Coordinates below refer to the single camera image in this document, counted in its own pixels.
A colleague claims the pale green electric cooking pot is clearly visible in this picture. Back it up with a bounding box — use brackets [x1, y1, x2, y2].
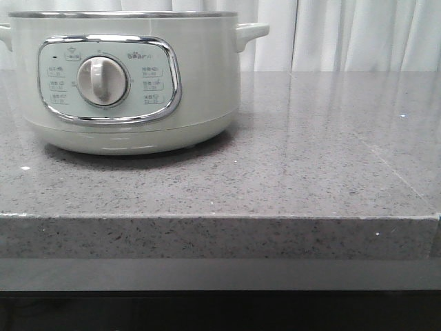
[1, 11, 269, 155]

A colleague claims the white curtain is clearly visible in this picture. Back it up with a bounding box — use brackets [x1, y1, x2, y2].
[1, 1, 440, 72]

